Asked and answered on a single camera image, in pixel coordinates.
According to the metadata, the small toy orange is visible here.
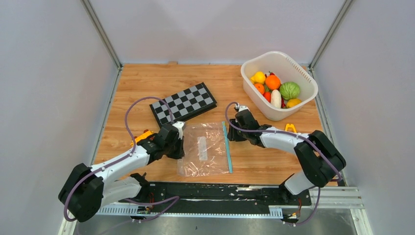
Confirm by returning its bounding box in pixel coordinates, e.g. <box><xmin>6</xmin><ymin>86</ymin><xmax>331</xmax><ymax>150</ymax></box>
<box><xmin>254</xmin><ymin>83</ymin><xmax>266</xmax><ymax>95</ymax></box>

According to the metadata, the clear zip top bag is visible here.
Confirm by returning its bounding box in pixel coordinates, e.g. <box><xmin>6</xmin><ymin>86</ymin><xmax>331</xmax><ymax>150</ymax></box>
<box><xmin>177</xmin><ymin>122</ymin><xmax>233</xmax><ymax>177</ymax></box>

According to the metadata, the large toy orange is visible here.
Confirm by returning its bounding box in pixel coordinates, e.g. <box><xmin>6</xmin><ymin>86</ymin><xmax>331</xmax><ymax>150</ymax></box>
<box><xmin>265</xmin><ymin>75</ymin><xmax>281</xmax><ymax>90</ymax></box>

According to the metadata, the green toy cabbage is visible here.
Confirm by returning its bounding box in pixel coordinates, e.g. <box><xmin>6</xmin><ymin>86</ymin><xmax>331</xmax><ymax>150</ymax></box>
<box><xmin>279</xmin><ymin>82</ymin><xmax>300</xmax><ymax>100</ymax></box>

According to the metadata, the white plastic basket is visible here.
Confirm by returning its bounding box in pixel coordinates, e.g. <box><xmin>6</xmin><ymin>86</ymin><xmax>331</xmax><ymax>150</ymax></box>
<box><xmin>240</xmin><ymin>51</ymin><xmax>318</xmax><ymax>121</ymax></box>

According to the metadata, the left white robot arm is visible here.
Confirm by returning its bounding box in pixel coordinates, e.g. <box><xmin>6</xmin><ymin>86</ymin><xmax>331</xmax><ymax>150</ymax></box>
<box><xmin>58</xmin><ymin>121</ymin><xmax>185</xmax><ymax>222</ymax></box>

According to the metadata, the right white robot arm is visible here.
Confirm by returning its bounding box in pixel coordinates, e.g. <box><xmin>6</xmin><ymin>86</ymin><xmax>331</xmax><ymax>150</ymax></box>
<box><xmin>228</xmin><ymin>108</ymin><xmax>346</xmax><ymax>205</ymax></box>

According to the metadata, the yellow toy brick car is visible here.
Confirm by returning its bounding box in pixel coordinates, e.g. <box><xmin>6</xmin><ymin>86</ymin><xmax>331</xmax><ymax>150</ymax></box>
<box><xmin>131</xmin><ymin>129</ymin><xmax>154</xmax><ymax>147</ymax></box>

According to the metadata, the toy orange carrot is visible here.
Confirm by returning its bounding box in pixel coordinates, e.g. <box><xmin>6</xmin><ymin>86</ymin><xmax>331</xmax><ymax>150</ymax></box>
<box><xmin>263</xmin><ymin>92</ymin><xmax>271</xmax><ymax>103</ymax></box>

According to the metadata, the white toy radish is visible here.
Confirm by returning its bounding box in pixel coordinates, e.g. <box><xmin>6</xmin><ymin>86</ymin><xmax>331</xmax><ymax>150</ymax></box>
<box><xmin>270</xmin><ymin>90</ymin><xmax>282</xmax><ymax>108</ymax></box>

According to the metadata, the yellow triangular plastic stand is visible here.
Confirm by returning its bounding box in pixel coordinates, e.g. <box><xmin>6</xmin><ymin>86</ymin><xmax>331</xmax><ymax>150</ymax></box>
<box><xmin>284</xmin><ymin>123</ymin><xmax>297</xmax><ymax>133</ymax></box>

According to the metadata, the black grey chessboard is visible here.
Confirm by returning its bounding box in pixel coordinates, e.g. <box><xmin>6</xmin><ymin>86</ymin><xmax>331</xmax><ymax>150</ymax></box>
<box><xmin>150</xmin><ymin>82</ymin><xmax>217</xmax><ymax>127</ymax></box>

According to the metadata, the yellow toy pear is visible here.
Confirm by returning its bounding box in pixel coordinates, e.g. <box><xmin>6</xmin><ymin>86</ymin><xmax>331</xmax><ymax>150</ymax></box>
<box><xmin>250</xmin><ymin>71</ymin><xmax>266</xmax><ymax>85</ymax></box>

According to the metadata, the yellow toy lemon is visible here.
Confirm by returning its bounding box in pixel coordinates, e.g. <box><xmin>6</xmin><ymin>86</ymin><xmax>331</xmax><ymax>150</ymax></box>
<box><xmin>285</xmin><ymin>98</ymin><xmax>302</xmax><ymax>109</ymax></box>

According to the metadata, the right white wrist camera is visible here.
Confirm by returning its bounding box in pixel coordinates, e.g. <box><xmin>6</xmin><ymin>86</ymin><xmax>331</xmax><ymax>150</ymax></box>
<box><xmin>234</xmin><ymin>103</ymin><xmax>250</xmax><ymax>113</ymax></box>

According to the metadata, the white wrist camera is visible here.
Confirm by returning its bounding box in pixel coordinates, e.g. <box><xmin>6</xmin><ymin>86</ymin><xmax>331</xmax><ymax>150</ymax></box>
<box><xmin>173</xmin><ymin>121</ymin><xmax>185</xmax><ymax>131</ymax></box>
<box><xmin>234</xmin><ymin>103</ymin><xmax>250</xmax><ymax>113</ymax></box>

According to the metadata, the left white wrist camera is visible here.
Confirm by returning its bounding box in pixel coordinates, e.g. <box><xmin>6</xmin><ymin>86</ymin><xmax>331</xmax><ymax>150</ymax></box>
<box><xmin>173</xmin><ymin>121</ymin><xmax>185</xmax><ymax>131</ymax></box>

